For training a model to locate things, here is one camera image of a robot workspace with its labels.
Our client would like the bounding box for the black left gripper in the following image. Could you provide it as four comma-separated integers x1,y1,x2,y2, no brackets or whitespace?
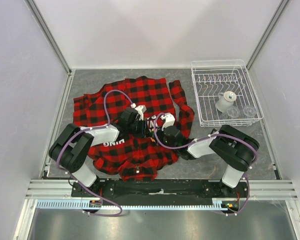
127,118,152,139

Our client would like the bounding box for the red black plaid shirt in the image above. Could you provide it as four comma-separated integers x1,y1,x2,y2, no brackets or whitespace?
73,76,195,178

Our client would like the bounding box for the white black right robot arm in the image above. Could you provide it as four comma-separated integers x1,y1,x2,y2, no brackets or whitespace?
153,125,260,197

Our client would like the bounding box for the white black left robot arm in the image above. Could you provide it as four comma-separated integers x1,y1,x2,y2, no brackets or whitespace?
48,105,157,197

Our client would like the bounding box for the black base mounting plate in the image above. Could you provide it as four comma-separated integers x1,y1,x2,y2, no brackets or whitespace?
71,178,248,199

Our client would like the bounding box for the grey ceramic teapot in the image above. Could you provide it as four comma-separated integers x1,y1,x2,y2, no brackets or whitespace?
216,91,237,113

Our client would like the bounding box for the clear glass cup left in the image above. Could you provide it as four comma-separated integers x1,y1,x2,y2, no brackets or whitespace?
225,106,241,120

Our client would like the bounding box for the clear glass cup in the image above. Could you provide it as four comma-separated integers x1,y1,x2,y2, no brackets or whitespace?
225,106,241,120
242,105,257,119

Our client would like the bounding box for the clear glass cup right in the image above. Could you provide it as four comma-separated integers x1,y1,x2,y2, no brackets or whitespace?
242,105,257,119

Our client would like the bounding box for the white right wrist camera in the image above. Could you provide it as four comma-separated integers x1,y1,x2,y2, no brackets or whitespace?
159,113,175,130

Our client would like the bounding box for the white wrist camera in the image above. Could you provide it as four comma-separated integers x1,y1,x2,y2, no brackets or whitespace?
159,113,175,130
130,103,147,121

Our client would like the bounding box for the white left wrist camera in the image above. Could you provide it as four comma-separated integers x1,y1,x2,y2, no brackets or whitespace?
130,103,147,121

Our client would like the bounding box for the white wire dish rack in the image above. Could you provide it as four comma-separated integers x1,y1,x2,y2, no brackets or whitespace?
191,59,264,127

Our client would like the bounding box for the light blue cable duct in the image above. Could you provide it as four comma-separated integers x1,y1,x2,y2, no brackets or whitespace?
36,199,228,211

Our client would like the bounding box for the aluminium frame post left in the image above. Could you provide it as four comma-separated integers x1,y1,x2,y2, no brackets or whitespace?
24,0,72,75

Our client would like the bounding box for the aluminium frame post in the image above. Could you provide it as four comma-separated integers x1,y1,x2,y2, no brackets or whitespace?
24,0,72,75
246,0,291,70

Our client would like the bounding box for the aluminium frame post right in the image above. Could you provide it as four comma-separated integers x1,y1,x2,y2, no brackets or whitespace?
246,0,291,70

